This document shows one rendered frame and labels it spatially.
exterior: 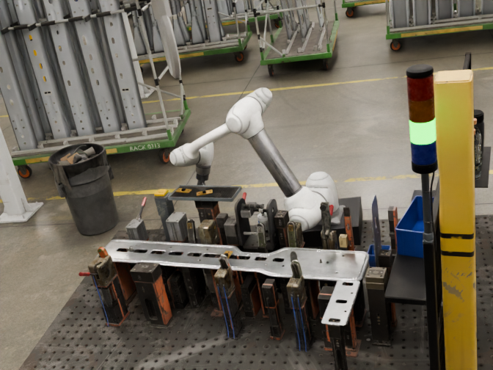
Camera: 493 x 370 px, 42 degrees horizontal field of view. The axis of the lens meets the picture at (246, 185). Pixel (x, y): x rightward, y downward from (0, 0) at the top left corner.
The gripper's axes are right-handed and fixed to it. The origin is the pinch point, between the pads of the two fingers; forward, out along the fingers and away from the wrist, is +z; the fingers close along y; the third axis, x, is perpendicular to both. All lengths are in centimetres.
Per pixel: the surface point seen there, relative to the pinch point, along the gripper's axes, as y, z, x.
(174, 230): -60, -10, 23
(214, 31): 661, -29, -117
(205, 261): -87, -6, 10
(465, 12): 483, -110, -438
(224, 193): -54, -29, -2
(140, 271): -85, 1, 40
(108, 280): -74, 12, 54
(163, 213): -35.6, -8.1, 25.4
